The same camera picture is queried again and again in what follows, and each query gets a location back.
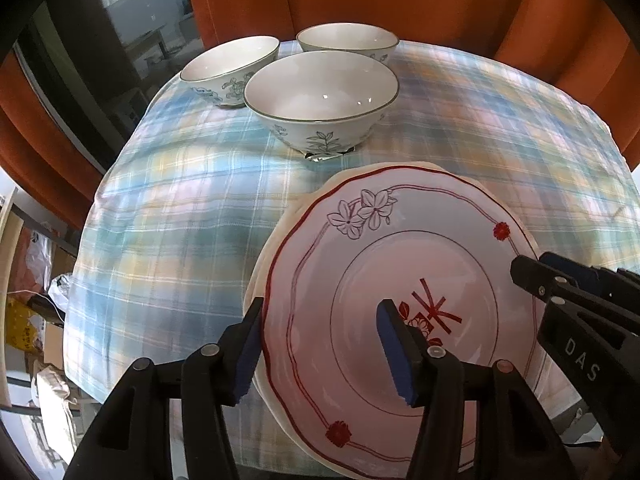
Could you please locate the white plastic bag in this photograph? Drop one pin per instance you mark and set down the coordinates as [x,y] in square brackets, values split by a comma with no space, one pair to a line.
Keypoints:
[60,292]

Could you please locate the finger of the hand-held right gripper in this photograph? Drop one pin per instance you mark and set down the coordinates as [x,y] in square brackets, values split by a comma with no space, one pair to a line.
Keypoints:
[575,271]
[532,275]

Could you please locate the pastel plaid tablecloth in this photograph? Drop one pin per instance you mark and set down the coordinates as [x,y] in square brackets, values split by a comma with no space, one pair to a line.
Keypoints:
[190,220]

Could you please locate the white bowl with blue flowers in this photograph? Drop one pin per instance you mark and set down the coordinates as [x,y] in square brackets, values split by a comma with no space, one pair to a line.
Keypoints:
[225,70]
[320,95]
[345,40]

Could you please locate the dark glass door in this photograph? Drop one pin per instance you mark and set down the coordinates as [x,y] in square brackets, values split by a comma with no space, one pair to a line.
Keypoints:
[100,35]

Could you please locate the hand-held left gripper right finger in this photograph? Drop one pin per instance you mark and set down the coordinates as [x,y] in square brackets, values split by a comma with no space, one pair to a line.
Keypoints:
[392,352]

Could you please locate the light wooden shelf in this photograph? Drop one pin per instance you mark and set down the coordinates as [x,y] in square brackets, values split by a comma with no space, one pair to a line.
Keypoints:
[10,230]

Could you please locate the yellow packet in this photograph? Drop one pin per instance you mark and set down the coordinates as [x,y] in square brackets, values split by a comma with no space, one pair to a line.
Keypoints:
[20,327]

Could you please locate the white plate with red pattern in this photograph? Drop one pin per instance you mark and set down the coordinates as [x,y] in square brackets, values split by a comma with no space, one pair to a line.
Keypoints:
[400,164]
[350,240]

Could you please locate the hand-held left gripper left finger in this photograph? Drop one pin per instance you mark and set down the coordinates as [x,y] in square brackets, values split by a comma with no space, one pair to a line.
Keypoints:
[247,362]

